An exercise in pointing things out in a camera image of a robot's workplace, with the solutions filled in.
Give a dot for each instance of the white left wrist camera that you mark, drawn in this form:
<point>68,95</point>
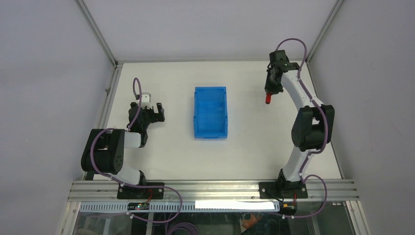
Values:
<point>146,101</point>

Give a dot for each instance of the aluminium corner post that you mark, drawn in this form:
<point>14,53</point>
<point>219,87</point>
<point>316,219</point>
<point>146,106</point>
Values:
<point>324,29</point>
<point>96,31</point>

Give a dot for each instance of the aluminium frame rail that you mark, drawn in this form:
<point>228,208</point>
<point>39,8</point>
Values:
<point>241,190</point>

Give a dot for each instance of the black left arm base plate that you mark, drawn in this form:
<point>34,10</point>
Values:
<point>140,190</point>

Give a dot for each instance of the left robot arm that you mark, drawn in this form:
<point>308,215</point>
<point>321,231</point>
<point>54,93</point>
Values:
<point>104,150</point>

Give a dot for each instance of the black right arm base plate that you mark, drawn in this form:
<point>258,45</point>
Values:
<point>278,190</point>

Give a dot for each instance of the left aluminium corner post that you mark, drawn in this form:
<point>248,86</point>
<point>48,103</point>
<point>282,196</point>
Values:
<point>96,31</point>

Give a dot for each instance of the right aluminium corner post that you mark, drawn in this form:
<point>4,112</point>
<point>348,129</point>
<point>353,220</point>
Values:
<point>324,29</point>

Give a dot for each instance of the orange object below table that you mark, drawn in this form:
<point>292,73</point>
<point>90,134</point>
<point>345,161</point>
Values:
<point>249,219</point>

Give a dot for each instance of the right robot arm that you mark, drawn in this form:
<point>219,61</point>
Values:
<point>312,128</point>

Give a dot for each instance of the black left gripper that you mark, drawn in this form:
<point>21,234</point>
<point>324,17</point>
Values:
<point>155,117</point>

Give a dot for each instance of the white slotted cable duct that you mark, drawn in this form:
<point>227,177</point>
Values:
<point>197,206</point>

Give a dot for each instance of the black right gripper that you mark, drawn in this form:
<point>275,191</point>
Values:
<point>272,90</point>

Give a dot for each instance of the red handled screwdriver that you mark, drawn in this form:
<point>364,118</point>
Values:
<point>268,98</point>

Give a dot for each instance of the blue plastic bin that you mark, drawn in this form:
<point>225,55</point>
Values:
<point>210,119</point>

